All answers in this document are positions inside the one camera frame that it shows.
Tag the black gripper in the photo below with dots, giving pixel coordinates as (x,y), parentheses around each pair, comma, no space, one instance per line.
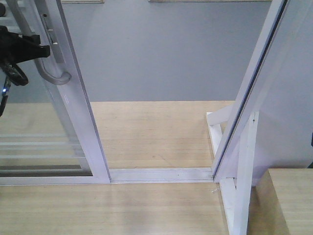
(14,48)

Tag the grey door handle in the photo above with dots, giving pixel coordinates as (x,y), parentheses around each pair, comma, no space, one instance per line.
(39,51)

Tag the white sliding glass door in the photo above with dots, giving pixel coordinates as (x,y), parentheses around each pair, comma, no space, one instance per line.
(48,133)

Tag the white wooden support brace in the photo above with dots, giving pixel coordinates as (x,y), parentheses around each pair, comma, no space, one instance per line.
(236,173)

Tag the light wooden box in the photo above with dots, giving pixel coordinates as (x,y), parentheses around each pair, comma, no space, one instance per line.
(282,203)

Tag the white door frame with track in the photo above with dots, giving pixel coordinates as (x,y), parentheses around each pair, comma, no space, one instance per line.
(222,124)

